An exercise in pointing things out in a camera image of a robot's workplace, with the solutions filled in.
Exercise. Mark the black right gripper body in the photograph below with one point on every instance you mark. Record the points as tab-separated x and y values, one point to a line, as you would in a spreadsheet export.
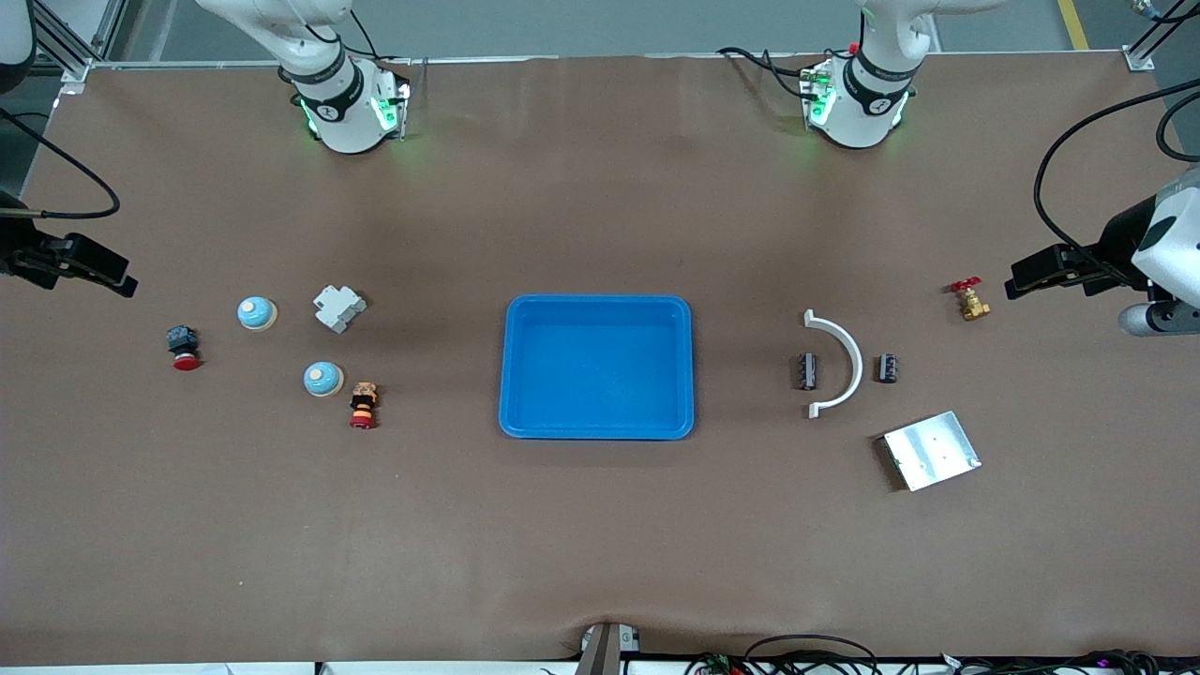
19	250

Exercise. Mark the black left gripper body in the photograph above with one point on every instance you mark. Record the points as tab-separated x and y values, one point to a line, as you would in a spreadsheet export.
1117	241

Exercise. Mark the light blue desk bell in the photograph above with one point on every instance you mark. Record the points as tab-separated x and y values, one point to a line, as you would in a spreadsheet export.
323	379
255	312

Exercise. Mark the black connector block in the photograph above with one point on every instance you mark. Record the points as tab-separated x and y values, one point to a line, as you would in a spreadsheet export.
806	371
886	367

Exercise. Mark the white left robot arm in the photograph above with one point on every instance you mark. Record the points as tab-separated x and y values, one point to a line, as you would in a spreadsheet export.
862	103

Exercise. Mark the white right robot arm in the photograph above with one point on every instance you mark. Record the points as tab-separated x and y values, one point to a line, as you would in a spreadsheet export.
347	103

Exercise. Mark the red mushroom button blue base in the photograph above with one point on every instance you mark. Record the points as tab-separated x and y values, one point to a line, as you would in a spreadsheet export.
183	339

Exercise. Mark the white curved plastic arc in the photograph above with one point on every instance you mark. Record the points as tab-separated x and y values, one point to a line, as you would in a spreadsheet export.
856	361

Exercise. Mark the silver metal plate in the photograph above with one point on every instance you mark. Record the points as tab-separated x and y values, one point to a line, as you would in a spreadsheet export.
933	452

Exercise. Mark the white circuit breaker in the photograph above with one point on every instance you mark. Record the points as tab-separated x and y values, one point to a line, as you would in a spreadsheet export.
336	307

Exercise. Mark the red emergency stop orange base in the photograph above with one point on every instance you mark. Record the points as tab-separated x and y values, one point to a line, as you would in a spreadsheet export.
364	405

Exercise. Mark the blue plastic tray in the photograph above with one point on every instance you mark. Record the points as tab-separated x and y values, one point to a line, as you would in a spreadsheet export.
600	375

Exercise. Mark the brown table mat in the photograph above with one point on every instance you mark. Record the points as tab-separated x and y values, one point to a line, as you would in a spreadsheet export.
600	544

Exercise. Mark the grey table edge clamp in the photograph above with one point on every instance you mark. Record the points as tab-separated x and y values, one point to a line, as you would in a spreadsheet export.
607	652

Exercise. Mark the aluminium frame profile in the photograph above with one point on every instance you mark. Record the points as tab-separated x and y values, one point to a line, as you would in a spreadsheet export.
73	64
1139	59

